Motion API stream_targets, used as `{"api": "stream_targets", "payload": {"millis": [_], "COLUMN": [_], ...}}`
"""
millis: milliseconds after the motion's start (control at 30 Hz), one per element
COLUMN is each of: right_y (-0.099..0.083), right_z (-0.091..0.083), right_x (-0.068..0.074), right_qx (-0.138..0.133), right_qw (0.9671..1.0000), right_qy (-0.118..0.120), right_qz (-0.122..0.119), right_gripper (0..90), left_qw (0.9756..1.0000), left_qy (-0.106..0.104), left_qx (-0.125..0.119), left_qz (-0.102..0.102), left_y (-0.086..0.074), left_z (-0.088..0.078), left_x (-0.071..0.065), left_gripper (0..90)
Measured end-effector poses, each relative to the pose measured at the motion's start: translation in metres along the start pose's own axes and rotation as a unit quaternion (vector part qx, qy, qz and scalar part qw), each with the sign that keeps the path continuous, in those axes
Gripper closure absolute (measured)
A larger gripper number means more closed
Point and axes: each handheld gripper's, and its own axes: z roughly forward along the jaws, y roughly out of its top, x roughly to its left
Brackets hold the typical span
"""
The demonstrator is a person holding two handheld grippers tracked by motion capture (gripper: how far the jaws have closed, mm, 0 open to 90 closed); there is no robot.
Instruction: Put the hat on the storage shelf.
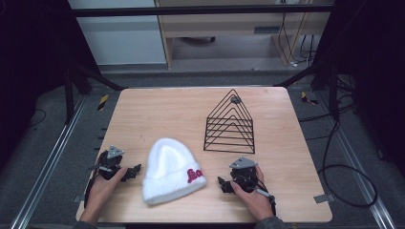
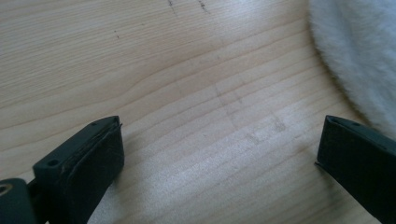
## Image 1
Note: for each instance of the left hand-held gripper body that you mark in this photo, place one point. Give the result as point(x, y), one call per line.
point(110, 162)

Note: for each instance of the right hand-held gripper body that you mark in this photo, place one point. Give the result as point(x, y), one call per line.
point(243, 174)

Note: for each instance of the person's right hand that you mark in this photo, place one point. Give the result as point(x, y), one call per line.
point(254, 200)

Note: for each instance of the person's left hand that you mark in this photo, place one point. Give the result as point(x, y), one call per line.
point(101, 192)

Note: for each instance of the white knitted beanie hat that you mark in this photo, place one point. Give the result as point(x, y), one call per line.
point(170, 171)

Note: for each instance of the grey tape piece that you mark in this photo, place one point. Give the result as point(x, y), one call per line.
point(324, 198)
point(77, 198)

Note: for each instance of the yellow black striped tape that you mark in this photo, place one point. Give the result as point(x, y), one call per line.
point(102, 102)
point(307, 98)

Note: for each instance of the grey round table grommet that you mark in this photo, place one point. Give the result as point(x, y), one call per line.
point(235, 99)

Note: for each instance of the white cabinet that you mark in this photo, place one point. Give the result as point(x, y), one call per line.
point(124, 38)

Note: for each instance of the silver aluminium floor rail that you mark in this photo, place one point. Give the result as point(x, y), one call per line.
point(353, 159)
point(47, 165)

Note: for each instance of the black metal frame bar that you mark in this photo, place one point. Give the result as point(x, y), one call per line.
point(197, 11)

